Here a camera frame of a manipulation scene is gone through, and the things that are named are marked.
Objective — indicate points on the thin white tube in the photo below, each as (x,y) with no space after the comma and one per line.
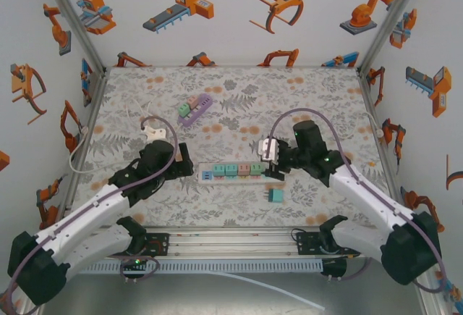
(282,289)

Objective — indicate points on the purple power strip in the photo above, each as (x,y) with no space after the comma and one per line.
(197,114)

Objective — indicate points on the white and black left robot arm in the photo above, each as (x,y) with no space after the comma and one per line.
(83,213)

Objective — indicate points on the small pink plug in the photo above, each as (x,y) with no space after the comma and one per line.
(194,103)

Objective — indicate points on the aluminium frame post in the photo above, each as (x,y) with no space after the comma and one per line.
(392,21)
(72,21)

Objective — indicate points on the aluminium side rail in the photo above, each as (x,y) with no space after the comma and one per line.
(378,126)
(85,137)

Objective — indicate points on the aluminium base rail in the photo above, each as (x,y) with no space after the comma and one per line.
(231,244)

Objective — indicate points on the small green plug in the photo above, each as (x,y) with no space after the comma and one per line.
(184,110)

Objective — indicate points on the white power strip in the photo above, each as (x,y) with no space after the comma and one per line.
(201,170)

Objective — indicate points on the floral tablecloth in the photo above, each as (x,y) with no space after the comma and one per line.
(253,112)

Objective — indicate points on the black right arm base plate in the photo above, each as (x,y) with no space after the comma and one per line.
(307,244)

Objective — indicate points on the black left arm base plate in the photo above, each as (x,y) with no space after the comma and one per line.
(159,244)

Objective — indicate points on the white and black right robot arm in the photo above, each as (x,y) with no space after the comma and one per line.
(365,199)

